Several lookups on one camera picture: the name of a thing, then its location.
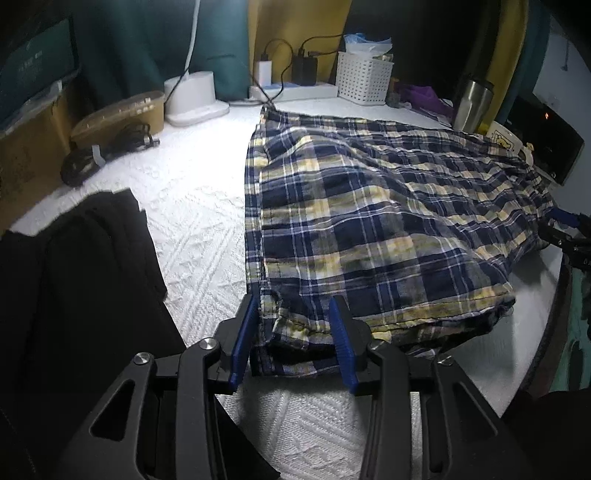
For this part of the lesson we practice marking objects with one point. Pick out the white charger plug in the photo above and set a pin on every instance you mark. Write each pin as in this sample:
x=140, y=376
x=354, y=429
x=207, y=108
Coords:
x=264, y=71

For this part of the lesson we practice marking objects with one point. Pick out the yellow curtain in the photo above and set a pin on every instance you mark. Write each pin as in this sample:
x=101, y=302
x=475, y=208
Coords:
x=508, y=46
x=286, y=23

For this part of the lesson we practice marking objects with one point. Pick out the brown cardboard box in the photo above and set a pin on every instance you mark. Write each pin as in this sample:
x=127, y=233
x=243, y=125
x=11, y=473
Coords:
x=27, y=161

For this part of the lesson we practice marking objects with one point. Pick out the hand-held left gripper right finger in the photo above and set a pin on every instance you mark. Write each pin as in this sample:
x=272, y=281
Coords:
x=346, y=350

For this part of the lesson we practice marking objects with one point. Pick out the stainless steel tumbler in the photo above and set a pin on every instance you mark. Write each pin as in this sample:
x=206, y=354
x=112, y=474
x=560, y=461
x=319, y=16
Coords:
x=471, y=108

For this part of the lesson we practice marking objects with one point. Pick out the blue yellow plaid shirt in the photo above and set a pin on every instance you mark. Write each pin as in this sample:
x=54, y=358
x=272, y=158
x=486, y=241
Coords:
x=369, y=207

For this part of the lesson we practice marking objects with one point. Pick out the white woven basket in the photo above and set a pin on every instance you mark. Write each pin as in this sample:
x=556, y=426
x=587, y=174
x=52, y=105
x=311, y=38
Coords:
x=364, y=78

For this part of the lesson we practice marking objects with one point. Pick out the tan oval lidded container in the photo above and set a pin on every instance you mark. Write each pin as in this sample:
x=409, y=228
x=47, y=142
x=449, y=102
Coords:
x=120, y=115

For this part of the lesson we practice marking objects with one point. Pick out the purple cloth item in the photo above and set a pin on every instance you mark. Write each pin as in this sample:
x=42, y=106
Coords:
x=422, y=97

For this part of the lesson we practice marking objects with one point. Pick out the black cloth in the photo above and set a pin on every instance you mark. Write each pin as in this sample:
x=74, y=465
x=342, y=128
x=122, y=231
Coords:
x=83, y=286

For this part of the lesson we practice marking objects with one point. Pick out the teal curtain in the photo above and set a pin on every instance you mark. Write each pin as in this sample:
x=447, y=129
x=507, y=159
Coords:
x=535, y=55
x=138, y=46

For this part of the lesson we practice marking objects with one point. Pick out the cream cartoon mug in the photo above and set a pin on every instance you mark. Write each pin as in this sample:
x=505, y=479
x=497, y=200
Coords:
x=505, y=141

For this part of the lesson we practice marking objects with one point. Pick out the black monitor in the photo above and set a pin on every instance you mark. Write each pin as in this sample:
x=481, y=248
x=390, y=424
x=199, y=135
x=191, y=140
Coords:
x=545, y=138

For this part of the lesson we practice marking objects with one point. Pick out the white power strip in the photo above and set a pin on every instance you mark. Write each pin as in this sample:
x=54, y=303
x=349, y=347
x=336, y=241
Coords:
x=304, y=91

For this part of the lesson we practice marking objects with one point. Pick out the white desk lamp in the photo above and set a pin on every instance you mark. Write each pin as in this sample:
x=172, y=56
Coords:
x=194, y=97

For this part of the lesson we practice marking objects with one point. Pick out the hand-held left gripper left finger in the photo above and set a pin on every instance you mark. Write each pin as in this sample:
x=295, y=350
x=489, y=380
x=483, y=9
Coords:
x=242, y=341

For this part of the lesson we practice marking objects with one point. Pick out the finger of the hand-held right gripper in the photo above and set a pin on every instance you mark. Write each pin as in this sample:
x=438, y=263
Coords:
x=551, y=235
x=565, y=218

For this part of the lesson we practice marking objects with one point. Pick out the black charger brick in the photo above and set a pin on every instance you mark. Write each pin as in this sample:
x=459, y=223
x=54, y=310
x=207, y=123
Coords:
x=304, y=71

